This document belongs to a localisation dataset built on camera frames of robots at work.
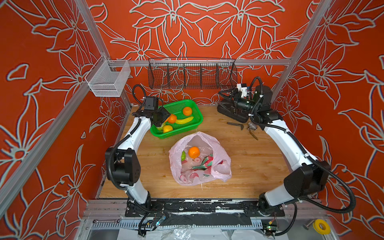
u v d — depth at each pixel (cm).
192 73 97
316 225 68
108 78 93
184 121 107
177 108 112
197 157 90
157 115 80
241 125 106
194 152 87
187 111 110
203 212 73
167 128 97
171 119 104
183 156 86
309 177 41
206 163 81
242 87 68
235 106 65
